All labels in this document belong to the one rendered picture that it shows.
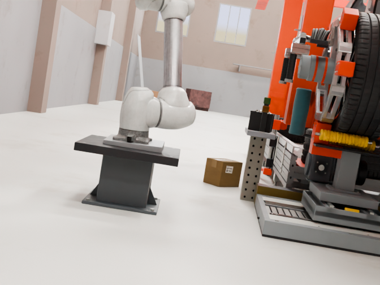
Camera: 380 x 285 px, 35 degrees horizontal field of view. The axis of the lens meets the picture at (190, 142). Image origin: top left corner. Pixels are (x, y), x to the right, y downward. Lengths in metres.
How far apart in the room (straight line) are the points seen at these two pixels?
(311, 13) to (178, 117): 1.12
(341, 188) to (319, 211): 0.31
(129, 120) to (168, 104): 0.22
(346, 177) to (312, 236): 0.52
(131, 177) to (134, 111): 0.33
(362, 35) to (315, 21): 0.69
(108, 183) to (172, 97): 0.54
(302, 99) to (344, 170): 0.45
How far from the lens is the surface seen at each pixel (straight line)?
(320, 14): 3.77
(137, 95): 3.05
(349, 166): 3.36
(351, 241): 3.00
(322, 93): 3.59
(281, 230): 2.95
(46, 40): 8.52
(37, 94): 8.52
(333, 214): 3.12
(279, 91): 5.65
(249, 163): 3.85
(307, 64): 3.29
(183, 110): 3.14
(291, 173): 3.85
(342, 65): 3.02
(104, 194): 3.06
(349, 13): 3.17
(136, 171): 3.03
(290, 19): 5.70
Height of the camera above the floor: 0.62
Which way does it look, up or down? 5 degrees down
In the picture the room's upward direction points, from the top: 9 degrees clockwise
